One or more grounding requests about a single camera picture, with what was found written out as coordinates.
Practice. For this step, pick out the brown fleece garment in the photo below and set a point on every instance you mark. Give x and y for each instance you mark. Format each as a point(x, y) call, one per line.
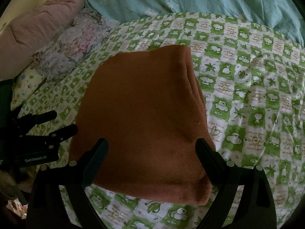
point(143, 114)

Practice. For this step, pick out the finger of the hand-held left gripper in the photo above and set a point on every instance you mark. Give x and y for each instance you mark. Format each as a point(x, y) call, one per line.
point(38, 119)
point(57, 134)

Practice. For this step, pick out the green checked bed sheet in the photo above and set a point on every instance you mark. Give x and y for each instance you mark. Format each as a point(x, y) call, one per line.
point(250, 95)

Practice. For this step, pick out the pastel floral cloth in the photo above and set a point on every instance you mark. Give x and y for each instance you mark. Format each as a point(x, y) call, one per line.
point(76, 43)

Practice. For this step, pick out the white dotted cloth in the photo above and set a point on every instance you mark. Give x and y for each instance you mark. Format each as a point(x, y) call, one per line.
point(26, 81)

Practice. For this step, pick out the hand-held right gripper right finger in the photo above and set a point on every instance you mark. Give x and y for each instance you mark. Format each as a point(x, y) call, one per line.
point(209, 164)

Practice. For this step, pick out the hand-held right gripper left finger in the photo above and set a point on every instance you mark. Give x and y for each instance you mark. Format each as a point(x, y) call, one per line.
point(95, 164)

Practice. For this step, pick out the person's left forearm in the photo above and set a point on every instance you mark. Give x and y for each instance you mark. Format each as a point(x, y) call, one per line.
point(9, 186)

